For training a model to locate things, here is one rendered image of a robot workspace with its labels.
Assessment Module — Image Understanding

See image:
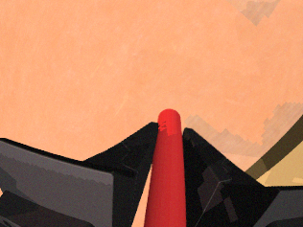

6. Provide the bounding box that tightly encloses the red peg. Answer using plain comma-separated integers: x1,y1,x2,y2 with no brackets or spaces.
143,109,187,227

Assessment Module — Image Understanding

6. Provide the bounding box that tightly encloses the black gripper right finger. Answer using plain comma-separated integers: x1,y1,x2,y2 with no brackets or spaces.
182,127,303,227

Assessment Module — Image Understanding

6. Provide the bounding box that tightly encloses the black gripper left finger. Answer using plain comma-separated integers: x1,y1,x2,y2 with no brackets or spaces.
0,122,158,227

